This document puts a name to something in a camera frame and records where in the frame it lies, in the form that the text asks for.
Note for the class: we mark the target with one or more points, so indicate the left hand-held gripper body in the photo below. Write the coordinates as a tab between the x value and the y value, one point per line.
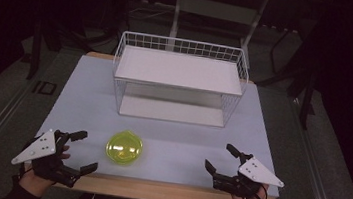
41	148

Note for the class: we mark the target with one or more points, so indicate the white metal frame stand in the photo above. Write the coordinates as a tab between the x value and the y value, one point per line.
221	10

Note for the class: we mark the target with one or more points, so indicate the light grey table mat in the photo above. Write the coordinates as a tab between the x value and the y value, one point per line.
173	139

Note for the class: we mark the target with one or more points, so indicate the yellow-green translucent bowl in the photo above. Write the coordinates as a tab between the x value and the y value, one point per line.
124	148

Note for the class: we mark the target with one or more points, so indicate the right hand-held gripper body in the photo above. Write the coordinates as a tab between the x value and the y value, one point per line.
256	172

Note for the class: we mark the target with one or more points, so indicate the person's left hand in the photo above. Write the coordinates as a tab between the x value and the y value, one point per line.
34	184

